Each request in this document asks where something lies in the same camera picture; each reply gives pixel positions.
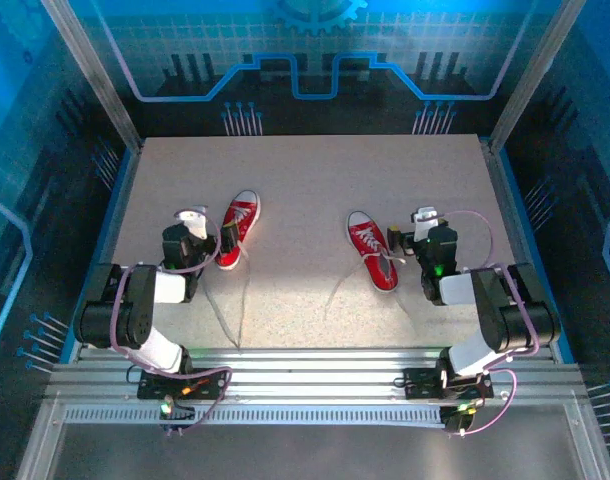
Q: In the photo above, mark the red canvas sneaker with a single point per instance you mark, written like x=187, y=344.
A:
x=230, y=260
x=385, y=281

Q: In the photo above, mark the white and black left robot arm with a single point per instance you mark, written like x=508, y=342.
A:
x=135, y=300

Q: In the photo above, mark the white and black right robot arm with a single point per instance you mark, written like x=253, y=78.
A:
x=505, y=310

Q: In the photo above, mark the black controller module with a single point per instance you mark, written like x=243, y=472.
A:
x=182, y=412
x=455, y=420

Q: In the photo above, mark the grey metal front panel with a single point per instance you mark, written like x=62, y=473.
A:
x=310, y=450

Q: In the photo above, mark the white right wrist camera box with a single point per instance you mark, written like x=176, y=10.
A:
x=425, y=227

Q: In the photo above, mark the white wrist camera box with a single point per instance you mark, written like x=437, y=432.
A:
x=197, y=225
x=425, y=227

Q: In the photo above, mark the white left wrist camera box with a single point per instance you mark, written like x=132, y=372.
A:
x=197, y=225

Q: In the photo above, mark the aluminium table side rail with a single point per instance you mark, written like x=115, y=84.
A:
x=505, y=200
x=121, y=200

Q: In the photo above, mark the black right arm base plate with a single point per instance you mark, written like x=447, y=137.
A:
x=420, y=382

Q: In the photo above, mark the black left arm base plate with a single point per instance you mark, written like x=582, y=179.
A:
x=150, y=387

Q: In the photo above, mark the aluminium rail frame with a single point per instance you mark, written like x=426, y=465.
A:
x=310, y=372

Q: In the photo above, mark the aluminium frame post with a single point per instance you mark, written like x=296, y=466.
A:
x=535, y=70
x=92, y=80

